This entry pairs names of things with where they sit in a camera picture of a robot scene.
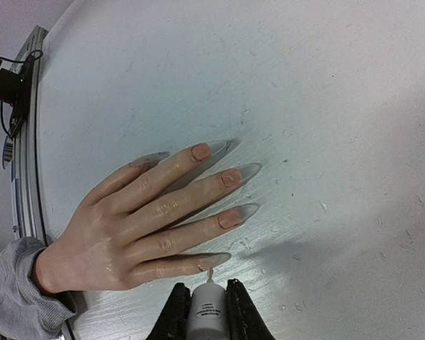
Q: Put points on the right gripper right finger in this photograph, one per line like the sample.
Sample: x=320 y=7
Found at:
x=245 y=322

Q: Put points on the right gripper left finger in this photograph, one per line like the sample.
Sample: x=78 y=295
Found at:
x=172 y=321

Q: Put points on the mannequin hand with long nails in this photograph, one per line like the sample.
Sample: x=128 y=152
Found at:
x=129 y=229

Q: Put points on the grey sleeve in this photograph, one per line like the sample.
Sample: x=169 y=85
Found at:
x=25 y=313

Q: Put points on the aluminium front rail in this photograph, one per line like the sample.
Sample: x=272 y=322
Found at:
x=20 y=150

